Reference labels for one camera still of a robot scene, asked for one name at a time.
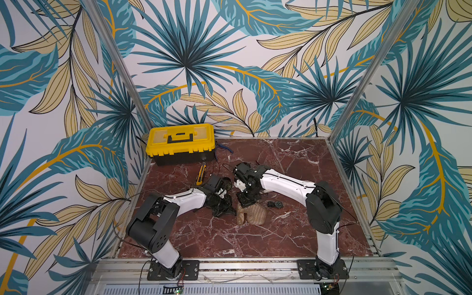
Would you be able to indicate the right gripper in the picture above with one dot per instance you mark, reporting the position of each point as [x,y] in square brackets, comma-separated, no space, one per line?
[246,197]

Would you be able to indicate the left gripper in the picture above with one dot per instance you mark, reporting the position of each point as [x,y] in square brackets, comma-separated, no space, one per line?
[228,209]

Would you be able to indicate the beige striped cloth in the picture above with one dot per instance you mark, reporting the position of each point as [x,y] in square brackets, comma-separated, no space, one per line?
[254,214]

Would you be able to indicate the black watch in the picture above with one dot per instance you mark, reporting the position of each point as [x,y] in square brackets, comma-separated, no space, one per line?
[227,184]

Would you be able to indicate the small olive watch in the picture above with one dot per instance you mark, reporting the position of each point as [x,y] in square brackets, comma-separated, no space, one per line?
[276,204]

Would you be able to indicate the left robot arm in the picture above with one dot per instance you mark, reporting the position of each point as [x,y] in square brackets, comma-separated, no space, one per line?
[152,225]

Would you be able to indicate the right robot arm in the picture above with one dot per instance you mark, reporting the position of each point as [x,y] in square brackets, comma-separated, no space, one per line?
[320,200]

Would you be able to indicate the yellow utility knife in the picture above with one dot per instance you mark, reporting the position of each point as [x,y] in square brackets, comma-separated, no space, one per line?
[201,175]

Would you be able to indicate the yellow black toolbox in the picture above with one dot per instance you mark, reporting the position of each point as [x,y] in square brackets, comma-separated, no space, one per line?
[181,144]

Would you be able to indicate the blue handled pliers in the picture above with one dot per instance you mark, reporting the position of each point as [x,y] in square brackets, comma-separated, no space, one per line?
[225,148]

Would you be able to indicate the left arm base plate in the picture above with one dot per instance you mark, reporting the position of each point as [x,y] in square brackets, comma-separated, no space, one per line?
[188,270]

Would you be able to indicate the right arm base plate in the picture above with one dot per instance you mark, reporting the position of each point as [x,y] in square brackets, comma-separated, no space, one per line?
[315,269]

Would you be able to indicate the aluminium front rail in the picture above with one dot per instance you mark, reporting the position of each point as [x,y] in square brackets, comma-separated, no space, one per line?
[247,276]

